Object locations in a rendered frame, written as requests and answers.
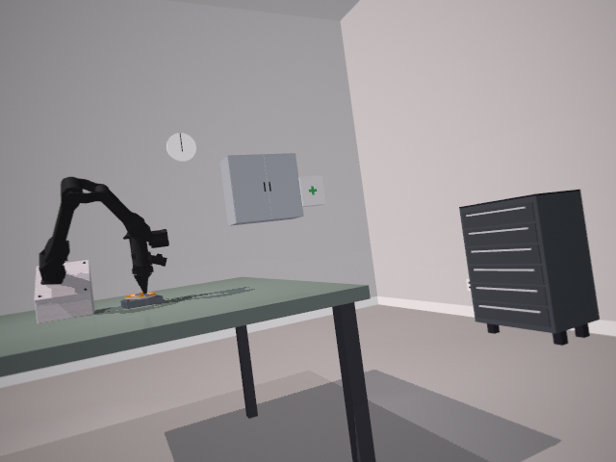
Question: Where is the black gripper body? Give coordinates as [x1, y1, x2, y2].
[131, 249, 154, 275]

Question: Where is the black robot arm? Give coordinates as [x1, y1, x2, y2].
[38, 177, 169, 284]

